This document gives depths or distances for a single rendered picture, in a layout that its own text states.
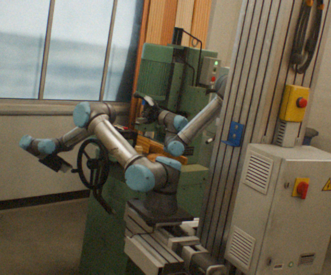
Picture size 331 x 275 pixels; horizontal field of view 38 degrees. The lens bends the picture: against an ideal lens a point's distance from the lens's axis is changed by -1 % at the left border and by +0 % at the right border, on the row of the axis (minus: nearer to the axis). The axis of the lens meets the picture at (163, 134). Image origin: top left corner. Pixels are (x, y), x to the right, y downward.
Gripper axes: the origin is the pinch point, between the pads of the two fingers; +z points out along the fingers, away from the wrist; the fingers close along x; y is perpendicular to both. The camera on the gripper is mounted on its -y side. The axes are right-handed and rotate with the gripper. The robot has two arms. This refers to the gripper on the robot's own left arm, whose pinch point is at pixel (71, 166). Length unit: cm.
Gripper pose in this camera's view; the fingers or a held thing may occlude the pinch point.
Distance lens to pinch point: 278.1
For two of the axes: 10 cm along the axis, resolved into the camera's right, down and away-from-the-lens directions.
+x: 6.7, 2.6, -7.0
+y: -5.1, 8.4, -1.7
